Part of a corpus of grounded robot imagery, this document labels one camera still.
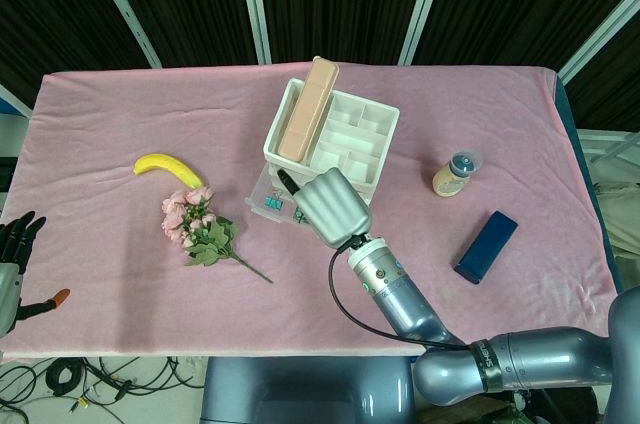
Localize beige crumpled bag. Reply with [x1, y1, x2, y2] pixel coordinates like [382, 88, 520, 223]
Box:
[594, 178, 640, 255]

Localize white drawer organizer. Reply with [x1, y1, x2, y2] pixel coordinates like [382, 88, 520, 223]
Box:
[263, 77, 402, 208]

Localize clear plastic drawer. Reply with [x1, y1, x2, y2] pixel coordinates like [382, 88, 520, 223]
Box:
[243, 162, 324, 234]

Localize navy blue box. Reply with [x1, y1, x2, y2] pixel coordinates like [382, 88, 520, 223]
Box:
[454, 210, 519, 286]

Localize blue-grey robot torso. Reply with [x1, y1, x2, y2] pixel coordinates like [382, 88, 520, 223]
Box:
[199, 356, 419, 424]

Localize pink artificial flower bouquet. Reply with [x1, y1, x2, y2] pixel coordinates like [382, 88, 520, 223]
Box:
[160, 186, 275, 285]

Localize white frame post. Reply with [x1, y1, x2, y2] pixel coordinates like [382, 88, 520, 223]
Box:
[236, 0, 273, 65]
[558, 0, 640, 84]
[80, 0, 163, 69]
[397, 0, 454, 67]

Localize beige bottle with blue cap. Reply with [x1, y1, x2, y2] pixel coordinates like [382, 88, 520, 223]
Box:
[431, 148, 484, 198]

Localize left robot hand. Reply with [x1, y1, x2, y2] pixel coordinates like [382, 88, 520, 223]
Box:
[0, 211, 71, 340]

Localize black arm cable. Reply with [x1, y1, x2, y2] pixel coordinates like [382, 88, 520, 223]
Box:
[327, 237, 471, 348]

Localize black floor cables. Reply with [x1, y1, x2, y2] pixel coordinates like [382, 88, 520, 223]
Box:
[0, 356, 201, 424]

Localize pink tablecloth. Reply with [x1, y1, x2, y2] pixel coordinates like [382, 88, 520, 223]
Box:
[0, 61, 635, 360]

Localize yellow banana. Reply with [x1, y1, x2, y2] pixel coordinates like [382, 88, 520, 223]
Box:
[132, 153, 205, 190]

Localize tan rectangular block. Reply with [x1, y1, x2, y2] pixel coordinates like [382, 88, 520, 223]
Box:
[276, 57, 342, 163]

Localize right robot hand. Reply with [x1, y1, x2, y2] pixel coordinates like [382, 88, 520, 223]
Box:
[276, 167, 374, 249]

